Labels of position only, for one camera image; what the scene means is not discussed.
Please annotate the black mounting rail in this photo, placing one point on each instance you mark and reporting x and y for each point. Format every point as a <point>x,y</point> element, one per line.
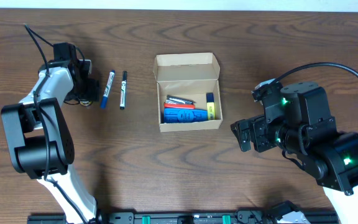
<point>285,212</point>

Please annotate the black whiteboard marker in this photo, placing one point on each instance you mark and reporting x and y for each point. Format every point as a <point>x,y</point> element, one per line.
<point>123,91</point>

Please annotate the blue whiteboard marker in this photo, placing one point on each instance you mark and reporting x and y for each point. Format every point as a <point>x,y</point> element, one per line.
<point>107,89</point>

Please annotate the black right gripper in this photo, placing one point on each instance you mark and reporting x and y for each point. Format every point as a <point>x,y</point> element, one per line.
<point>258,126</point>

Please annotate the yellow highlighter pen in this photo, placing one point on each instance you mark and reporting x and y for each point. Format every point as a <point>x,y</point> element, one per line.
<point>210,106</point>

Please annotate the red marker pen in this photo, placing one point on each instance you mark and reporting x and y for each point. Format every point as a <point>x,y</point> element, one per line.
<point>179,106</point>

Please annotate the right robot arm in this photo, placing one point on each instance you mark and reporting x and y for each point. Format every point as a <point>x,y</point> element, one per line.
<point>297,119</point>

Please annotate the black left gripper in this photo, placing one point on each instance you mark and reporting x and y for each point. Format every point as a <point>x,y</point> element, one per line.
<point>94,91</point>

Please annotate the blue utility knife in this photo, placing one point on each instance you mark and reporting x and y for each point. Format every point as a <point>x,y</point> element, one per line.
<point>175,115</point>

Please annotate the open cardboard box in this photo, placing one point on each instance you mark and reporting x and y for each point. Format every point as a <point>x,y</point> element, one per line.
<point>191,77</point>

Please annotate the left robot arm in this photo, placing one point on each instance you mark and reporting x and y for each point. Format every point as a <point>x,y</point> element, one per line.
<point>40,144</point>

